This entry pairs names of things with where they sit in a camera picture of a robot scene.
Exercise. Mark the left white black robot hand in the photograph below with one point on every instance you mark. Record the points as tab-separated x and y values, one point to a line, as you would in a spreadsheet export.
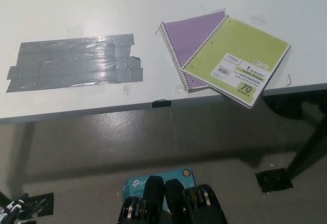
12	208

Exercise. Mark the green spiral notebook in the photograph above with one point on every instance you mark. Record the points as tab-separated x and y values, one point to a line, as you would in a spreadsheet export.
237	45

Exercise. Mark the black robot torso blocks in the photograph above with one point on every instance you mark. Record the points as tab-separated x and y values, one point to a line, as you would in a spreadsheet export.
176	196

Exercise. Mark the black table leg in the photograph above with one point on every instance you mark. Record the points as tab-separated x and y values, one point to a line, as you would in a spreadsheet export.
306	145
4	196

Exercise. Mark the black floor tape patch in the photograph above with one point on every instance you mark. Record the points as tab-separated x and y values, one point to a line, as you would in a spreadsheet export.
43	203
270	180

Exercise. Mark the teal router box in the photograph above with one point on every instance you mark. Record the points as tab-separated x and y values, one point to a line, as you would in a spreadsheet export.
138	183

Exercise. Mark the clear tape piece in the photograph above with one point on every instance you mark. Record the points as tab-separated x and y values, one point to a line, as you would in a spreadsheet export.
127	89

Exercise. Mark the small black tape strip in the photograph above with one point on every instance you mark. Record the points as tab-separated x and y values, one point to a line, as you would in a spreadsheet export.
161	103

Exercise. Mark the purple spiral notebook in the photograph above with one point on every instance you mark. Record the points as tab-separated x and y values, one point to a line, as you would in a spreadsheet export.
184	37

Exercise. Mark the grey duct tape patch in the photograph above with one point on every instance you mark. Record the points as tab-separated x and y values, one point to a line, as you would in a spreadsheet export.
74	60

